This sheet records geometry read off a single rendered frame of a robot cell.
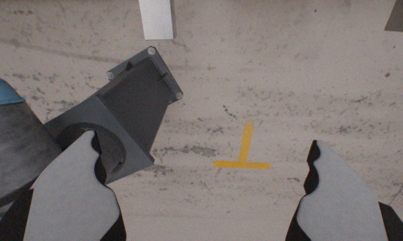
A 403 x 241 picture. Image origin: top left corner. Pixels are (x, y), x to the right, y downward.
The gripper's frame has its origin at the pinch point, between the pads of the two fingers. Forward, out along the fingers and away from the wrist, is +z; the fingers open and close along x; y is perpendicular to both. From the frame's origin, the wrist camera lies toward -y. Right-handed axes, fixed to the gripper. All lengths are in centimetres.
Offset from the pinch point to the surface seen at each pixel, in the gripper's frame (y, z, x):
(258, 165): 87, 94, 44
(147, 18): -5.9, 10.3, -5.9
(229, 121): 51, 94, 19
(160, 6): -7.0, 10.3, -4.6
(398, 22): -6.6, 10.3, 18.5
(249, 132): 59, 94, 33
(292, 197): 118, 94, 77
